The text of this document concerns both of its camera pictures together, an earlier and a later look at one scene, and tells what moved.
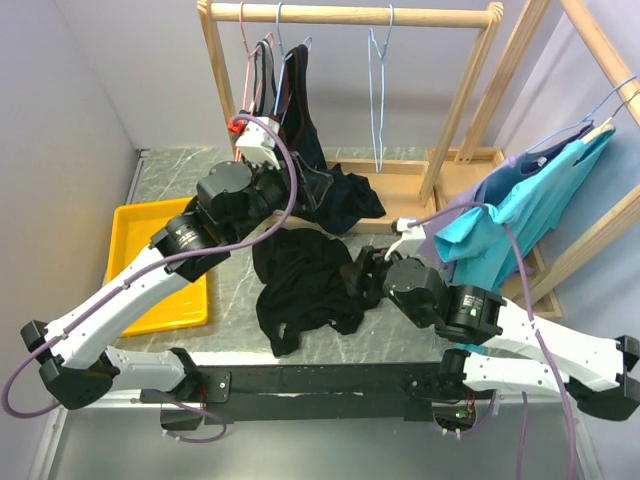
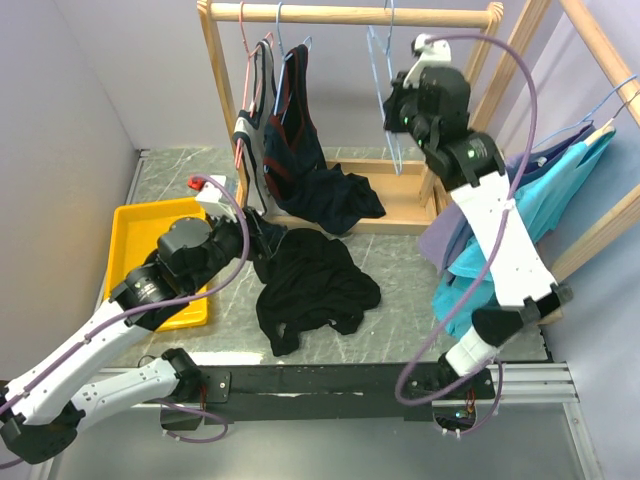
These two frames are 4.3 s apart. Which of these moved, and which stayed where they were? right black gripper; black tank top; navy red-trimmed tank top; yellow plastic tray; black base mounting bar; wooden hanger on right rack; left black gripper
Moved: right black gripper; left black gripper
Stayed: navy red-trimmed tank top; black base mounting bar; black tank top; wooden hanger on right rack; yellow plastic tray
